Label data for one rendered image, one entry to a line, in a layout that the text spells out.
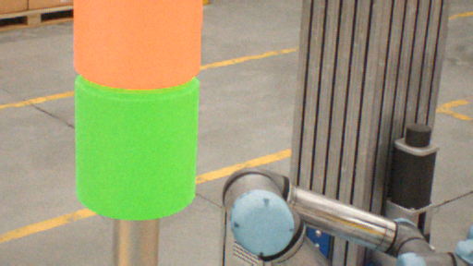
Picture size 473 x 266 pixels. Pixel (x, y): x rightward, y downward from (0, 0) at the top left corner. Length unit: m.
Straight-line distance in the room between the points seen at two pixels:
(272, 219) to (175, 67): 1.46
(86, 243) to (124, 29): 4.70
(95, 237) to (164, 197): 4.72
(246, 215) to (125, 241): 1.41
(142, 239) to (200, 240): 4.68
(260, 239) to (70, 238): 3.33
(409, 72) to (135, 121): 1.93
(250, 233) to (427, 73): 0.71
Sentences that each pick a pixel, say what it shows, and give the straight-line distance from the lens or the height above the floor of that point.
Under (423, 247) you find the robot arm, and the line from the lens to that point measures 2.05.
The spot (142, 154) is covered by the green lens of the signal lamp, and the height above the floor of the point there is 2.19.
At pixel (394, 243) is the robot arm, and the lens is 2.09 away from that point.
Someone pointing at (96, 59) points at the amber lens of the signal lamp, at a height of 2.23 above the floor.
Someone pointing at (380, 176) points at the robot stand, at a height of 1.44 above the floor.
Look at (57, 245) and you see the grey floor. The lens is 5.04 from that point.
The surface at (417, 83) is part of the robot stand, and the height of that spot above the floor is 1.66.
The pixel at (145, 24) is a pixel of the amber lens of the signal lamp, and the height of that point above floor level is 2.24.
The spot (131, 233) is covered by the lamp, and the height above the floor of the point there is 2.15.
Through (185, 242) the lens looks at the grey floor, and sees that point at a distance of 5.06.
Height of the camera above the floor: 2.33
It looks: 21 degrees down
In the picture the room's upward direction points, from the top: 3 degrees clockwise
